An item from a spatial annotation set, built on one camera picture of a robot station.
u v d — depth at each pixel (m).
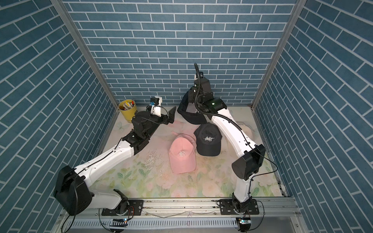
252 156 0.45
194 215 0.72
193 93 0.68
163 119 0.67
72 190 0.40
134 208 0.73
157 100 0.61
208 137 0.96
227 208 0.73
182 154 0.87
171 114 0.67
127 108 1.05
